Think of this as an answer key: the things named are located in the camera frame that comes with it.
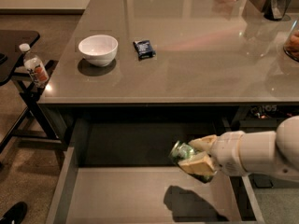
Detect dark blue snack packet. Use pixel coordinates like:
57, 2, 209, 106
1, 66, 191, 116
133, 40, 156, 60

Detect green soda can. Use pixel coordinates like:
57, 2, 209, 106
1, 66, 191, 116
169, 141, 215, 183

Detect clear plastic water bottle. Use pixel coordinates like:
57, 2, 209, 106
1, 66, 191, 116
19, 43, 50, 88

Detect black shoe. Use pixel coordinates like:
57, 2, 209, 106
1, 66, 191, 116
0, 202, 27, 224

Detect white bowl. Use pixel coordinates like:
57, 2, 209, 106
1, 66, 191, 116
78, 35, 119, 67

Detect dark jug on counter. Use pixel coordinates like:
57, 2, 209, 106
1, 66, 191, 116
263, 0, 291, 21

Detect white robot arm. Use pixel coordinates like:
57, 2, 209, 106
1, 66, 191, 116
171, 116, 299, 182

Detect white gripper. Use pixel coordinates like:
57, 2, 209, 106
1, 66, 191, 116
178, 131, 248, 176

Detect closed dark lower drawers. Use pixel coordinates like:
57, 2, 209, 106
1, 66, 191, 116
231, 105, 299, 189

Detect black side table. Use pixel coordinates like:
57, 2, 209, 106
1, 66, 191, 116
0, 30, 66, 151

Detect open grey top drawer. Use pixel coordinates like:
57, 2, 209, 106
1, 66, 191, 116
46, 119, 264, 224

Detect glass bowl with food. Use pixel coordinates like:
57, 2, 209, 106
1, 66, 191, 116
283, 20, 299, 62

